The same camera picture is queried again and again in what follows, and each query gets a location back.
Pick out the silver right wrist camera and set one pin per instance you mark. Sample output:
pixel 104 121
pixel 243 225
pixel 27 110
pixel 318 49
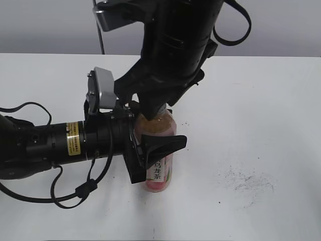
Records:
pixel 112 15

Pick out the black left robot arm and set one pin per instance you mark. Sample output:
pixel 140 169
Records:
pixel 27 149

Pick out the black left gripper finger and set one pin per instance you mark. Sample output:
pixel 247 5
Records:
pixel 135 105
pixel 155 148

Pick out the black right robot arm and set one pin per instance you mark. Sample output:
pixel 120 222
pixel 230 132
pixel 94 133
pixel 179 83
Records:
pixel 175 46

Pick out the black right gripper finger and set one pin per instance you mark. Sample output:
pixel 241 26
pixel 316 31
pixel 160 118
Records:
pixel 151 101
pixel 176 93

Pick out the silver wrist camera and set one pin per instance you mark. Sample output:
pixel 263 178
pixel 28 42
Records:
pixel 100 94
pixel 112 15

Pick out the white bottle cap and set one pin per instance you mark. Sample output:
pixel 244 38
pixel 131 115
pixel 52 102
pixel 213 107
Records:
pixel 162 110

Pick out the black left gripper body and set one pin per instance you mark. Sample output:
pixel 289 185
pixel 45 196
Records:
pixel 109 134

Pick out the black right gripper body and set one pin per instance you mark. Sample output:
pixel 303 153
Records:
pixel 141 75

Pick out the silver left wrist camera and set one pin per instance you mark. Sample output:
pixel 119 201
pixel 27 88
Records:
pixel 100 94

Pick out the oolong tea plastic bottle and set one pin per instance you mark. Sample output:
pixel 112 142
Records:
pixel 158 177

